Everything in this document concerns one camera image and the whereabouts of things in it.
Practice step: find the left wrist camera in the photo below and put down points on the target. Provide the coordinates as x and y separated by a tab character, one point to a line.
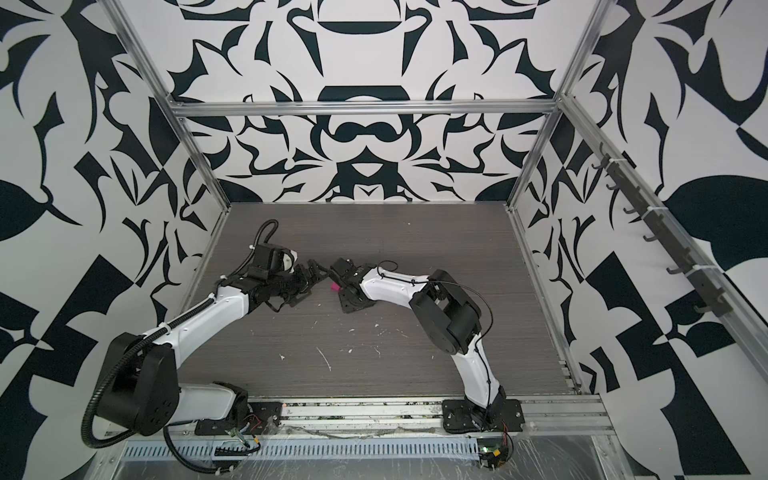
289	259

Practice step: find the green circuit board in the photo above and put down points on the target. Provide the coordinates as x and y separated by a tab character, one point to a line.
494	453

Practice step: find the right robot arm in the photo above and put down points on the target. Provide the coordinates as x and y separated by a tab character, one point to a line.
450	318

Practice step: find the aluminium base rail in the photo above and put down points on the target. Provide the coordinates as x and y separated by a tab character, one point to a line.
394	417

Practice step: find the white slotted cable duct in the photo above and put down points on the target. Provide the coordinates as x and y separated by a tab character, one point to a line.
335	449

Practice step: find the black wall hook rack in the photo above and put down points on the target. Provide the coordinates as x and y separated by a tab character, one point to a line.
666	230

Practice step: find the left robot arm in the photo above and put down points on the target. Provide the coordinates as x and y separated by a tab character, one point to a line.
138	390

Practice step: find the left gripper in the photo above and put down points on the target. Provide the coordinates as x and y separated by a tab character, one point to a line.
306	282

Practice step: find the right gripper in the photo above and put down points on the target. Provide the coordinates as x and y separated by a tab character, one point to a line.
345	306

